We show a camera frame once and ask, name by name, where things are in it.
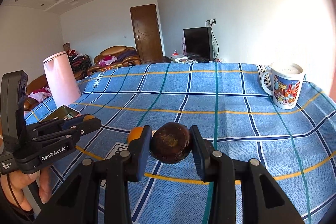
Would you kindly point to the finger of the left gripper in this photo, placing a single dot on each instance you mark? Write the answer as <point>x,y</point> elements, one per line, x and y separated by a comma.
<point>55,124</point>
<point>47,145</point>

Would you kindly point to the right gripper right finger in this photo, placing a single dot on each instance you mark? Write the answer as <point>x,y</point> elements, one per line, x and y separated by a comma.
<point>263,200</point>

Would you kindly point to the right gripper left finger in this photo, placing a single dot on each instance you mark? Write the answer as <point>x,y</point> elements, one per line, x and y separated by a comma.
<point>76,200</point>

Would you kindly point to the large orange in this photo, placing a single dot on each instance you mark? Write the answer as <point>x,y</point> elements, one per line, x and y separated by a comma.
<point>88,117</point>

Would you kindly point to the dark brown mangosteen front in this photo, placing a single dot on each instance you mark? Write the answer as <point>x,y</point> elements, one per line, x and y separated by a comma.
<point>170,144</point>

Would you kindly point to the person's left hand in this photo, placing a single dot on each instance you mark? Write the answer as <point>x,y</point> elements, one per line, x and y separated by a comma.
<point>13,185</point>

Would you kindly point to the pink metal tin box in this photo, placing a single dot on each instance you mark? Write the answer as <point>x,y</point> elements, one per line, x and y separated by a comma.
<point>61,113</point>

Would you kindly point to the red white pillow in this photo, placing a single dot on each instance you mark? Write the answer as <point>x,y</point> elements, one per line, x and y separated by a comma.
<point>40,94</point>

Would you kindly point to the pink electric kettle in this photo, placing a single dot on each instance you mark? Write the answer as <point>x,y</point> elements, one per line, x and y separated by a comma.
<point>61,79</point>

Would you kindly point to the brown leather sofa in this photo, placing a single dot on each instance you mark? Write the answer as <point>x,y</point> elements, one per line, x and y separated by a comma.
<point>37,83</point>

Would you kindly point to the small orange at back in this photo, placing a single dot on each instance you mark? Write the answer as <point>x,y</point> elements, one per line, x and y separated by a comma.
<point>135,133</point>

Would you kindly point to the brown leather armchair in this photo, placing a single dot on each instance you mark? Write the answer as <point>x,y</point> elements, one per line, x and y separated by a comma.
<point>115,57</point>

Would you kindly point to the blue plaid tablecloth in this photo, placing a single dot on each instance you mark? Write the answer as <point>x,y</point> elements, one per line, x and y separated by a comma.
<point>230,108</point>

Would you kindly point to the white cartoon mug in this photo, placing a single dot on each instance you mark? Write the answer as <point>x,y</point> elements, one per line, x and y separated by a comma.
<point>283,83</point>

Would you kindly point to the low tv stand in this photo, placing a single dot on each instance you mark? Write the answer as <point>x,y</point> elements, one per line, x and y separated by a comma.
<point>182,59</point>

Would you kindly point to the dark brown interior door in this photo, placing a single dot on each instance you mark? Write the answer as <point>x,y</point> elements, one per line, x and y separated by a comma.
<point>146,33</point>

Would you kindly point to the black television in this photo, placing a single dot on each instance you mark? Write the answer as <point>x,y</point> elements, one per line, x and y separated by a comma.
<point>199,43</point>

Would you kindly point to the white wall socket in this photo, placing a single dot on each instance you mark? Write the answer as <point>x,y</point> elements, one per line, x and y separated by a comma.
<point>212,21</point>

